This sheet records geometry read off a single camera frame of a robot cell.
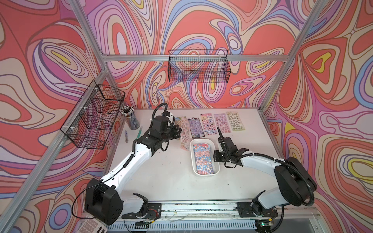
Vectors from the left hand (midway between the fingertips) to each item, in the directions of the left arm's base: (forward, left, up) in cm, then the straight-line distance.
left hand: (184, 129), depth 78 cm
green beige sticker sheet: (+25, -39, -22) cm, 52 cm away
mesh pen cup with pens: (+20, +38, -6) cm, 43 cm away
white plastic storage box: (+3, -18, -17) cm, 25 cm away
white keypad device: (-41, +43, -21) cm, 63 cm away
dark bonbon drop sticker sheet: (+18, -9, -23) cm, 31 cm away
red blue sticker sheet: (-8, -12, -20) cm, 24 cm away
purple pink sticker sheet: (+26, -28, -22) cm, 44 cm away
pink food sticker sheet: (-4, 0, -6) cm, 7 cm away
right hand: (-7, -19, -22) cm, 30 cm away
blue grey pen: (+13, +43, -23) cm, 51 cm away
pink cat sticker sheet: (+24, -19, -23) cm, 38 cm away
